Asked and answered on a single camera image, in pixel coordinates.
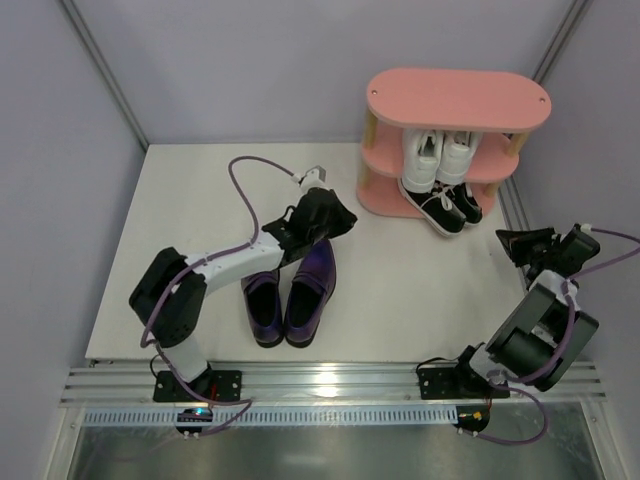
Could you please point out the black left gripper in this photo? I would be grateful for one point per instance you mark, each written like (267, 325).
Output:
(323, 215)

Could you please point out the purple loafer shoe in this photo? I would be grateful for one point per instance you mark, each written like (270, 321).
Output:
(263, 307)
(311, 289)

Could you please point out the pink shoe shelf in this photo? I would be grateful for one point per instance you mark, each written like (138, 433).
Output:
(504, 107)

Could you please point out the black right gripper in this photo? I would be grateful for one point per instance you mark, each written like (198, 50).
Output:
(541, 248)

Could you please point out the aluminium rail frame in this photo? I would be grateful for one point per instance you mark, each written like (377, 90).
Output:
(130, 383)

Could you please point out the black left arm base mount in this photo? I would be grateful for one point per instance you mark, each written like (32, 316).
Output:
(217, 385)

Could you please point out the black canvas sneaker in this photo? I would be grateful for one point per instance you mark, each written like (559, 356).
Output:
(437, 208)
(463, 199)

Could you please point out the white sneaker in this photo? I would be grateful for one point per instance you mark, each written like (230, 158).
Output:
(459, 148)
(422, 151)

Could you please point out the white slotted cable duct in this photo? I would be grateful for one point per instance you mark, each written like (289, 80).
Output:
(279, 416)

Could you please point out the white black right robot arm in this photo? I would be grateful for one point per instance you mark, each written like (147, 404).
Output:
(547, 330)

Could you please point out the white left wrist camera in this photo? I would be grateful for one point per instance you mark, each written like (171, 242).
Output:
(312, 178)

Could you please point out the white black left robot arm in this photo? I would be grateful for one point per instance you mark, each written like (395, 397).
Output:
(169, 297)

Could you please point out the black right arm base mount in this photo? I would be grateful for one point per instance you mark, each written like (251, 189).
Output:
(444, 382)

